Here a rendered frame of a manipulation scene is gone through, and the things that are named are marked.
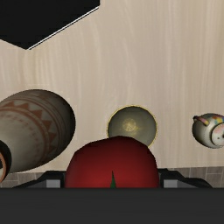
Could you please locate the white colourful teapot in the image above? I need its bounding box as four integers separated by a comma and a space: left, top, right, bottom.
192, 113, 224, 150

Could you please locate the red tomato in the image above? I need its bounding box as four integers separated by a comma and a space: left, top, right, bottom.
64, 136, 160, 189

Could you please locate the beige patterned vase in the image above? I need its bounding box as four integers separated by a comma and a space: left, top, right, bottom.
0, 88, 77, 184

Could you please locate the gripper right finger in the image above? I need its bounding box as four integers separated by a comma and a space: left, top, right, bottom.
157, 168, 214, 189

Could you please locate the grey-green bowl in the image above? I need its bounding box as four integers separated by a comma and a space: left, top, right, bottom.
107, 105, 158, 148

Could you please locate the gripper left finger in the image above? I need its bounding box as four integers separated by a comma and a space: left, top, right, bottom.
28, 170, 67, 189

